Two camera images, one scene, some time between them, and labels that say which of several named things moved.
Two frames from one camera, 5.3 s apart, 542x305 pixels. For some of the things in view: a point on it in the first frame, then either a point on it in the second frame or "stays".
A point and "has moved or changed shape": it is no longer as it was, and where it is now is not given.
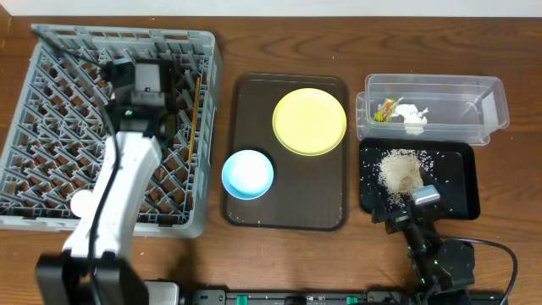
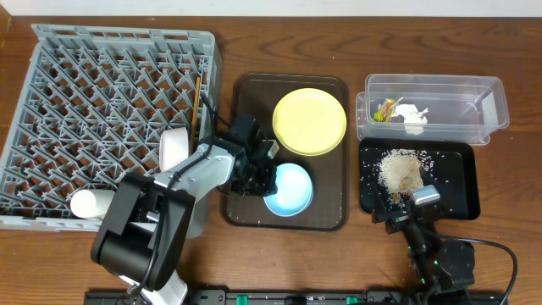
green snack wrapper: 386,108 stays
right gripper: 400,218 stays
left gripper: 168,79 → 257,179
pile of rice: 399,173 stays
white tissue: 414,120 stays
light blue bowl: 247,174 has moved or changed shape
